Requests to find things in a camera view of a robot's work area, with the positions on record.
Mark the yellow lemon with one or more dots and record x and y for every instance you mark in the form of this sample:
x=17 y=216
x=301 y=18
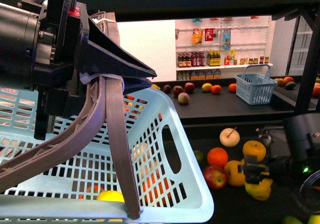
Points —
x=110 y=195
x=314 y=219

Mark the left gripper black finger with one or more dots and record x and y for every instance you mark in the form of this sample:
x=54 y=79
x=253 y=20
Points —
x=134 y=84

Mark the green avocado rear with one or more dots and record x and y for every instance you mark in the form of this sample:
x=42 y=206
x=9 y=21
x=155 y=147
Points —
x=199 y=155

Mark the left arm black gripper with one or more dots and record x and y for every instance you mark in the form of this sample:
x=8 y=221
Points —
x=33 y=37

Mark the grey basket handle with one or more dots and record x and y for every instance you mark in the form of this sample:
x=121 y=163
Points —
x=47 y=175

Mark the far white retail shelf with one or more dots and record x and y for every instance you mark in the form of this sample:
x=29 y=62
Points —
x=221 y=47

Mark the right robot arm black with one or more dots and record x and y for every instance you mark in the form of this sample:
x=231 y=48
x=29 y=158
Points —
x=303 y=162

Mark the small tangerine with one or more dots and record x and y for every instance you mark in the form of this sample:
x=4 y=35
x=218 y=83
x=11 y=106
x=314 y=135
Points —
x=217 y=157

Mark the golden round pear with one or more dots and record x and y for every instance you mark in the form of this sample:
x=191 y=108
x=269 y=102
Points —
x=254 y=148

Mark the red apple centre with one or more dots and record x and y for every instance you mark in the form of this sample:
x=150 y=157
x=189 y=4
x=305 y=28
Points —
x=215 y=177

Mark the small blue basket far shelf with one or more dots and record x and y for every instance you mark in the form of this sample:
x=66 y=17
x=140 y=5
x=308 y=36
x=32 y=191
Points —
x=255 y=88

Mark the yellow pear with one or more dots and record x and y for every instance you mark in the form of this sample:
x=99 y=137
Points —
x=261 y=191

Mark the black shelf upright post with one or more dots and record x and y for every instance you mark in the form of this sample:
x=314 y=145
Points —
x=312 y=63

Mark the green apple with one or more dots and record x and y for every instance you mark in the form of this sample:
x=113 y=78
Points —
x=290 y=220

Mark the white pear with stem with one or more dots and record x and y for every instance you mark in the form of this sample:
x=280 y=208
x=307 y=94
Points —
x=229 y=137

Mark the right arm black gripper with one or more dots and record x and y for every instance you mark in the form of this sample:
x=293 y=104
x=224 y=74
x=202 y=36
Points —
x=254 y=171

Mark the yellow orange fruit centre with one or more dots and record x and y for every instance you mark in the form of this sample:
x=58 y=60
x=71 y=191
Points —
x=234 y=178

